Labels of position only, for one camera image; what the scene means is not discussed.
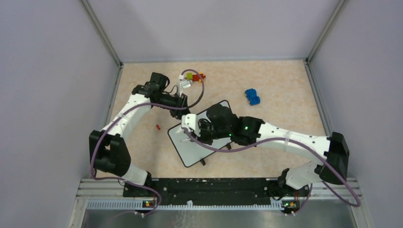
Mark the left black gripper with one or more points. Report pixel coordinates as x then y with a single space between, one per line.
180 102

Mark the blue toy car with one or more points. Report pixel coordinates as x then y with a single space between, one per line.
252 96

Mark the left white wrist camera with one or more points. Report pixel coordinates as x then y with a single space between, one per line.
183 84

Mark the grey slotted cable duct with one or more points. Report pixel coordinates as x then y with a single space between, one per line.
135 204

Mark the red green toy train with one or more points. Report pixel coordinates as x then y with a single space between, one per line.
195 77

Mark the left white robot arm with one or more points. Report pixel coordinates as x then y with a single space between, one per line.
108 149

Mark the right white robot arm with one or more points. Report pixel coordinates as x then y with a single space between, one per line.
328 155

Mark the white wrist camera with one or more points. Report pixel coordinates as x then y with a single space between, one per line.
183 84
190 123

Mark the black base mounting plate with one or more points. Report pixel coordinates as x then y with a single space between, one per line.
256 186

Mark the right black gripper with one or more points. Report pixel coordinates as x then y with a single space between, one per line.
202 138

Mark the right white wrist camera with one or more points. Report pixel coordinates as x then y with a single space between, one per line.
190 123

